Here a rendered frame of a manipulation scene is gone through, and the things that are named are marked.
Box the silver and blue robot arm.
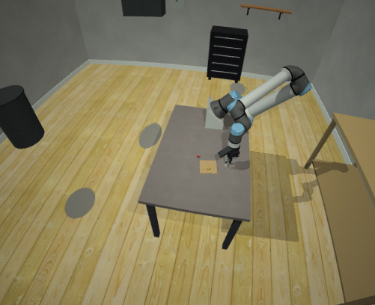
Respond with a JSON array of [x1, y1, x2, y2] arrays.
[[210, 65, 311, 158]]

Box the tan mat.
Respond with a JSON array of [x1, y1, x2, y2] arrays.
[[199, 160, 218, 174]]

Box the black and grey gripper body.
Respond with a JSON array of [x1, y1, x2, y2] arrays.
[[227, 146, 240, 158]]

